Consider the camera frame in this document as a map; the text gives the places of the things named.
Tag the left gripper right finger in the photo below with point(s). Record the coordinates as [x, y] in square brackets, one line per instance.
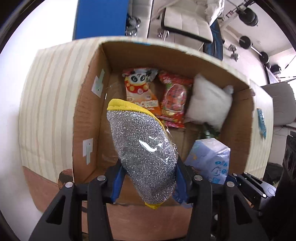
[220, 212]

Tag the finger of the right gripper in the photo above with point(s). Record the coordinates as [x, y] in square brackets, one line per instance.
[256, 191]

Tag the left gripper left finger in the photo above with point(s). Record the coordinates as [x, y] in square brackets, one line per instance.
[62, 220]

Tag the light blue tissue packet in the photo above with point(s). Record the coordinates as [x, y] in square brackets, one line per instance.
[210, 158]

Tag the silver yellow scrubber packet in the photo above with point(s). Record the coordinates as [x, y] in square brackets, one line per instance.
[145, 150]

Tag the green snack packet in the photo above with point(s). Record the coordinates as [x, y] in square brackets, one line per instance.
[208, 131]

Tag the white soft packet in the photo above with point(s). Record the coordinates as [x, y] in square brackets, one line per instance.
[209, 103]

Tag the panda orange snack packet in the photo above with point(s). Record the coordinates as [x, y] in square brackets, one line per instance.
[137, 85]

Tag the red snack packet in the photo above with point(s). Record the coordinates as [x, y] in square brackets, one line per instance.
[174, 98]

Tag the grey office chair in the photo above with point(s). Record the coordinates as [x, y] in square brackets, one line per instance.
[284, 108]

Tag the open cardboard box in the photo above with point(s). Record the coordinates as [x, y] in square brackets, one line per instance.
[101, 64]

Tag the chrome dumbbell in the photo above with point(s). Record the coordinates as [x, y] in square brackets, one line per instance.
[234, 55]

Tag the black blue bench pad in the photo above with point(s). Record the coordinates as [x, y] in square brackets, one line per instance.
[215, 49]

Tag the floor barbell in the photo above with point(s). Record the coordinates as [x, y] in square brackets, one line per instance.
[246, 43]

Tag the blue board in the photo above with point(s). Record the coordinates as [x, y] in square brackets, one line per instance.
[99, 18]

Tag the white padded chair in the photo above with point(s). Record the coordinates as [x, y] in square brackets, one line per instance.
[186, 23]

